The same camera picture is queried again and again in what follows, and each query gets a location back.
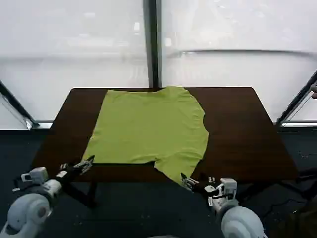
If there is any grey curved handrail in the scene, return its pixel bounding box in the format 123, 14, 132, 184
172, 49, 317, 60

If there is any black slanted window frame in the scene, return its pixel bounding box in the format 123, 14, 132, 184
0, 80, 54, 130
273, 70, 317, 127

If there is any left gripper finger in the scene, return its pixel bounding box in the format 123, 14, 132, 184
78, 160, 93, 174
74, 155, 96, 169

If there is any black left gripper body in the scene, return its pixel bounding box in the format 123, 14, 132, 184
56, 165, 83, 185

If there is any dark brown bundle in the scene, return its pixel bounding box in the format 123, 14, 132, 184
273, 198, 317, 238

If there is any lime green t-shirt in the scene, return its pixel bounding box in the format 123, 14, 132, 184
83, 86, 210, 186

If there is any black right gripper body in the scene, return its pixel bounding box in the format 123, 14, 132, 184
192, 178, 212, 199

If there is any black metal table leg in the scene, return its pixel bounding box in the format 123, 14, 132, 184
278, 179, 317, 200
61, 181, 98, 208

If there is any black vertical window post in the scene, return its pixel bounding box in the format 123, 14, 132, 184
143, 0, 163, 89

